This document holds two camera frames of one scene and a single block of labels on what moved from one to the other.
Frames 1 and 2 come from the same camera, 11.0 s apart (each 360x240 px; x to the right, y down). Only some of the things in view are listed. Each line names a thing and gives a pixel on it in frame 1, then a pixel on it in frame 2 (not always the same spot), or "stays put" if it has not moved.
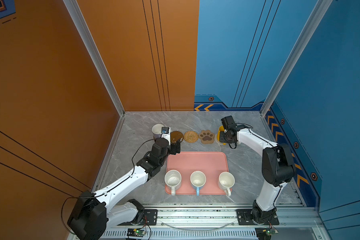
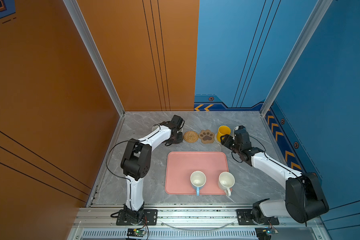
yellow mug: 220,128 stays put
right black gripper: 221,139 → 226,140
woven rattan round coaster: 190,137 stays put
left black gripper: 173,150 → 180,139
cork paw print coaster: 206,137 stays put
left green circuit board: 136,232 stays put
